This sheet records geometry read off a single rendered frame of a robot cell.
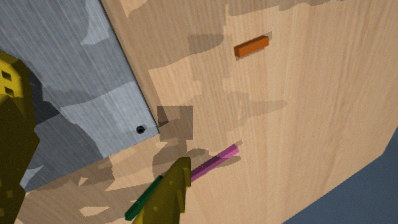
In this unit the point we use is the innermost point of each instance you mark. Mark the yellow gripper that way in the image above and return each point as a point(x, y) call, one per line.
point(167, 201)

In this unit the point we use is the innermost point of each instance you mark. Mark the orange rod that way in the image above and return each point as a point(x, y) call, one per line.
point(251, 46)

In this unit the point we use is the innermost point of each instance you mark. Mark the pink rod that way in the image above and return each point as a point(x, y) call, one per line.
point(213, 162)

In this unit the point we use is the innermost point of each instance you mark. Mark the green rod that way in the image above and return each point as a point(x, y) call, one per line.
point(137, 206)

